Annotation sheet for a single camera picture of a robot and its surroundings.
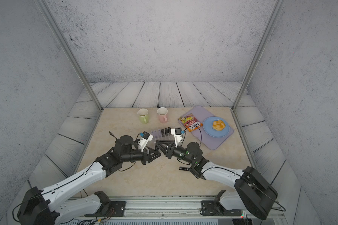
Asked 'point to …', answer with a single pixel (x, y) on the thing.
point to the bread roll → (218, 125)
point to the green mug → (143, 115)
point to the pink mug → (162, 112)
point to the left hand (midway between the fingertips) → (160, 155)
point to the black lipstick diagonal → (166, 131)
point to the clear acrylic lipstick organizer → (165, 137)
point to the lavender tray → (202, 115)
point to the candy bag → (190, 122)
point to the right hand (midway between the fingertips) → (157, 145)
